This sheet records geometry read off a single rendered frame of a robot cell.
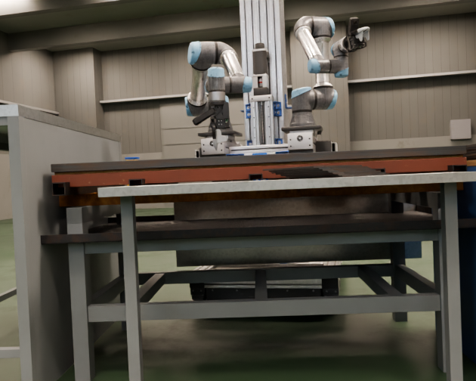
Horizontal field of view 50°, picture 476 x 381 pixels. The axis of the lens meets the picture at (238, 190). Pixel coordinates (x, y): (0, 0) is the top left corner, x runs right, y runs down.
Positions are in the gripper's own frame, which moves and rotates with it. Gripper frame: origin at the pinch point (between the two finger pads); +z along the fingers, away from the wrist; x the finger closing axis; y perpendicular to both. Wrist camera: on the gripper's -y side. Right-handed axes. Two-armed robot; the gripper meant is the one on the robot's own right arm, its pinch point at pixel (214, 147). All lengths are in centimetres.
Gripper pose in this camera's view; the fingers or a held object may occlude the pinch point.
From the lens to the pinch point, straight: 228.4
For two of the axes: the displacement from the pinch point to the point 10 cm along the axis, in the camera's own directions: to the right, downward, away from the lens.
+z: 0.4, 10.0, 0.2
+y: 10.0, -0.4, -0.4
